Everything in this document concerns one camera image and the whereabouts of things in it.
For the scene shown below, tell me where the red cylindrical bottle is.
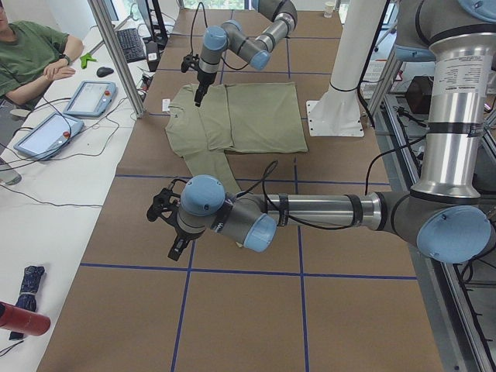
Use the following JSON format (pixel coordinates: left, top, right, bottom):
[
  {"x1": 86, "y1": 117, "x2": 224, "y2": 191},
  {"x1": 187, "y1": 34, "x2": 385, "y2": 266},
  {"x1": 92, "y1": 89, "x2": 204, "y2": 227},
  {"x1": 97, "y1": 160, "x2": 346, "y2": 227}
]
[{"x1": 1, "y1": 302, "x2": 51, "y2": 336}]

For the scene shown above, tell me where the teach pendant tablet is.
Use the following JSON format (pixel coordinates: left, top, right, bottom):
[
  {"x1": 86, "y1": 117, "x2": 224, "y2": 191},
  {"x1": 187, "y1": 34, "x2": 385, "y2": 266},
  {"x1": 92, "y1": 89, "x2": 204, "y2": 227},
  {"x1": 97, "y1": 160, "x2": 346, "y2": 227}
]
[
  {"x1": 14, "y1": 112, "x2": 84, "y2": 160},
  {"x1": 64, "y1": 81, "x2": 117, "y2": 118}
]

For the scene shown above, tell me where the upper teach pendant tablet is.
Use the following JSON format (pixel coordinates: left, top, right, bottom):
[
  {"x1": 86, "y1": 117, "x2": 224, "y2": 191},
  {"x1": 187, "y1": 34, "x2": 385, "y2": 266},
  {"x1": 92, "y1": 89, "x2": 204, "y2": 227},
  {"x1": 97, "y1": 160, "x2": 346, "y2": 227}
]
[{"x1": 64, "y1": 81, "x2": 117, "y2": 118}]

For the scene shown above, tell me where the aluminium rail frame structure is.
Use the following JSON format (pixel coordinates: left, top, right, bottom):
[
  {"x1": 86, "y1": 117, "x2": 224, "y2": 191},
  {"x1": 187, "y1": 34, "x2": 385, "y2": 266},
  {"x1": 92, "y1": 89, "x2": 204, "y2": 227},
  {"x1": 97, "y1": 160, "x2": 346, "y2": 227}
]
[{"x1": 368, "y1": 56, "x2": 495, "y2": 371}]

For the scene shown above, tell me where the lower teach pendant tablet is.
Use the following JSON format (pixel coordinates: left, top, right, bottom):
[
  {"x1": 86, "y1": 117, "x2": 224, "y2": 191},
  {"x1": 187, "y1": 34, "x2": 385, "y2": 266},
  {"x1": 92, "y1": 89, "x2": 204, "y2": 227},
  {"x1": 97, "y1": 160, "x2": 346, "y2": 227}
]
[{"x1": 14, "y1": 112, "x2": 84, "y2": 160}]

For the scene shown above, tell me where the olive green long-sleeve shirt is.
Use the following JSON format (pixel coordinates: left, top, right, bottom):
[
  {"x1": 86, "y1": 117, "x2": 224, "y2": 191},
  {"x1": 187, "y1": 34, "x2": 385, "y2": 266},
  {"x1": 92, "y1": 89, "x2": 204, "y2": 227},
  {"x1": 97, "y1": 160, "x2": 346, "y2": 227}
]
[{"x1": 165, "y1": 82, "x2": 308, "y2": 194}]

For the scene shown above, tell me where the green plastic clip tool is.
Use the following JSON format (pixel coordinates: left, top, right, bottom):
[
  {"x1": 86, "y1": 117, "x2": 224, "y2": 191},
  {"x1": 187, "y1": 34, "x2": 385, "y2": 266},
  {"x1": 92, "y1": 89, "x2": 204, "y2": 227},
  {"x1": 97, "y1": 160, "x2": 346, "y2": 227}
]
[{"x1": 80, "y1": 53, "x2": 97, "y2": 70}]

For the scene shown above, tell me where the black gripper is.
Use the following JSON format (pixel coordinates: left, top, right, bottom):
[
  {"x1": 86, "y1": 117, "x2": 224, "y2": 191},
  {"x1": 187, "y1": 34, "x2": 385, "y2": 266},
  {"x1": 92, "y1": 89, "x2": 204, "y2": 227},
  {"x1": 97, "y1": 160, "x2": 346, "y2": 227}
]
[
  {"x1": 167, "y1": 229, "x2": 205, "y2": 260},
  {"x1": 195, "y1": 70, "x2": 214, "y2": 107}
]

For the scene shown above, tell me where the white paper clothing tag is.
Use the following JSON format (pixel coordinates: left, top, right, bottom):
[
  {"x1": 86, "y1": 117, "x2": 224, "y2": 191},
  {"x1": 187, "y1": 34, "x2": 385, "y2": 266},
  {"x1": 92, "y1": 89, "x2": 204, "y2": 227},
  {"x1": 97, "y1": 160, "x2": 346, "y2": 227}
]
[{"x1": 162, "y1": 98, "x2": 171, "y2": 112}]

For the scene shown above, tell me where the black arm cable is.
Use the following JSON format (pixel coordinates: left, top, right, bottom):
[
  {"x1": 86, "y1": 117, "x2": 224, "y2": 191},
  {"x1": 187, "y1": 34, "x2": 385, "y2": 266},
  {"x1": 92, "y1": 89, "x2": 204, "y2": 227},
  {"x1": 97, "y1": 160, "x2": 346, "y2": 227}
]
[
  {"x1": 228, "y1": 160, "x2": 373, "y2": 231},
  {"x1": 188, "y1": 2, "x2": 249, "y2": 71}
]

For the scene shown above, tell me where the folded dark blue umbrella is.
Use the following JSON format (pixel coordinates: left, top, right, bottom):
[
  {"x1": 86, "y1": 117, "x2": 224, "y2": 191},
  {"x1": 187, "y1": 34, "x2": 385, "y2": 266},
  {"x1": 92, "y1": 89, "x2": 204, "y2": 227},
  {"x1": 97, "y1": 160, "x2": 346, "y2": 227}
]
[{"x1": 9, "y1": 266, "x2": 45, "y2": 340}]

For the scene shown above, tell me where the aluminium frame post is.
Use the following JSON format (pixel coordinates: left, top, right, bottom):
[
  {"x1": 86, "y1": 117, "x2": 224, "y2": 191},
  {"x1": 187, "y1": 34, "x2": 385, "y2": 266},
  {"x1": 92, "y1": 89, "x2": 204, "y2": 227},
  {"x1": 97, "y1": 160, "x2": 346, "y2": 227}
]
[{"x1": 88, "y1": 0, "x2": 145, "y2": 119}]

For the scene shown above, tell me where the person in green shirt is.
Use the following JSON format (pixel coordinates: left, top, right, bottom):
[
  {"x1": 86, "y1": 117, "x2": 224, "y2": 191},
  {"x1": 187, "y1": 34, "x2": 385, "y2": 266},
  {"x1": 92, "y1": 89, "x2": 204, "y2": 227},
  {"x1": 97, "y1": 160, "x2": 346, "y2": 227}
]
[{"x1": 1, "y1": 9, "x2": 84, "y2": 110}]

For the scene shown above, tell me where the black computer mouse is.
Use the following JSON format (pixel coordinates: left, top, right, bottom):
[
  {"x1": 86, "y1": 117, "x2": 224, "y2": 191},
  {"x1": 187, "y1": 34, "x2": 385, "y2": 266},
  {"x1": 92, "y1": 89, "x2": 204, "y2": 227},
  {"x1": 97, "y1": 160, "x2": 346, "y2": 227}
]
[{"x1": 96, "y1": 67, "x2": 114, "y2": 78}]

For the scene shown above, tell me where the paper coffee cup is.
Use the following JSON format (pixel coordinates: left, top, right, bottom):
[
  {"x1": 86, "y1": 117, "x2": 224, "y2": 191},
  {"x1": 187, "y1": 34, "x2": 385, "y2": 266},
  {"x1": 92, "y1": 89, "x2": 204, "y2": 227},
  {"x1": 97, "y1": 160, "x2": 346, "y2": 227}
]
[{"x1": 323, "y1": 1, "x2": 336, "y2": 18}]

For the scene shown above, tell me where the black computer keyboard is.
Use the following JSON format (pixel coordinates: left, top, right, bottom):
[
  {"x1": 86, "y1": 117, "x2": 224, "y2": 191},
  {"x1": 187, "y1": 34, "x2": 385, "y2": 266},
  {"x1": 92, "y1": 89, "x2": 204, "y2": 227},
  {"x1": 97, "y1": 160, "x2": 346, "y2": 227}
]
[{"x1": 115, "y1": 28, "x2": 146, "y2": 63}]

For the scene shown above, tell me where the clear water bottle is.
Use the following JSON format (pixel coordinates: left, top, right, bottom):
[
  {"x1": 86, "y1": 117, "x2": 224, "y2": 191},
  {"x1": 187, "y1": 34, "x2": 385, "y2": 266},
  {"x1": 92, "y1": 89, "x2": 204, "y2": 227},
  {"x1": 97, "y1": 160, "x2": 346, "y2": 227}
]
[{"x1": 0, "y1": 158, "x2": 22, "y2": 185}]

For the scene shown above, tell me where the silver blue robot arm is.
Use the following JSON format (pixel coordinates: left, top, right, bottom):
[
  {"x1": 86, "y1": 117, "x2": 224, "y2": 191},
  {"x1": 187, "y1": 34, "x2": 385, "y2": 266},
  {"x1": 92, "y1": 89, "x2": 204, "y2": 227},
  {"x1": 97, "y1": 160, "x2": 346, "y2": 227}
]
[
  {"x1": 164, "y1": 1, "x2": 495, "y2": 264},
  {"x1": 181, "y1": 0, "x2": 298, "y2": 107}
]

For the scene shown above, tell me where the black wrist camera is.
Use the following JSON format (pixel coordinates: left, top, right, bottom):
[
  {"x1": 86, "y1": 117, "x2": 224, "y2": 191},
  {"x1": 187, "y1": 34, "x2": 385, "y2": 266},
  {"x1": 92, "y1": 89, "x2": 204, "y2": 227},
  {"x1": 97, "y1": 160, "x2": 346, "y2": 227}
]
[
  {"x1": 181, "y1": 53, "x2": 199, "y2": 73},
  {"x1": 146, "y1": 188, "x2": 180, "y2": 226}
]

